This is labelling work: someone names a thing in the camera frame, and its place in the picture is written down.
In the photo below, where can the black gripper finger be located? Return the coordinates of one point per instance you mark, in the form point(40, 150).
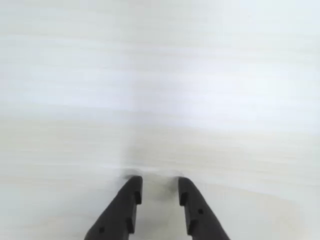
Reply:
point(200, 212)
point(120, 212)

